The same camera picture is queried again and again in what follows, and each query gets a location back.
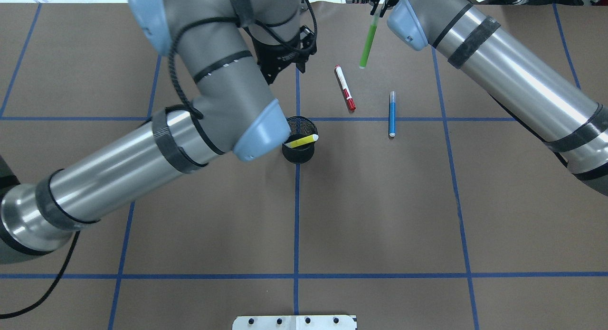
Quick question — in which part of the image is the green highlighter pen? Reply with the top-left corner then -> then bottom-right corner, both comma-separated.
359,12 -> 380,69

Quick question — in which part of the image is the yellow highlighter pen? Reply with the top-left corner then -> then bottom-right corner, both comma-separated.
283,134 -> 319,149

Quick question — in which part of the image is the red white marker pen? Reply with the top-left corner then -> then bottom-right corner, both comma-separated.
334,65 -> 356,113

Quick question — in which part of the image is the blue marker pen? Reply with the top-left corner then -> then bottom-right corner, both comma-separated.
388,91 -> 397,138

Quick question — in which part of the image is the black mesh pen cup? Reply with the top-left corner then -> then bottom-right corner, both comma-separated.
282,116 -> 319,165

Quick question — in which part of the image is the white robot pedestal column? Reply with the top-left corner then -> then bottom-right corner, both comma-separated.
232,315 -> 358,330

